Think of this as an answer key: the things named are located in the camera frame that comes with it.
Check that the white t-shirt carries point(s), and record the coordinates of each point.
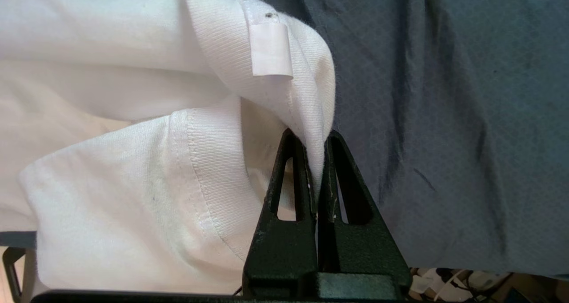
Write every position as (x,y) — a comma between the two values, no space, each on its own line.
(133,161)

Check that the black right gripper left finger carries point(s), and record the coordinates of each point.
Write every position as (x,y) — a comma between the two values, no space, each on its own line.
(284,254)

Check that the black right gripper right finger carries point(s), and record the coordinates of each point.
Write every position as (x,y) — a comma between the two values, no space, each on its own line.
(360,249)

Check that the blue patterned bed sheet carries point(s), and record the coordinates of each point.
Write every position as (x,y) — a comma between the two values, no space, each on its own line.
(444,116)

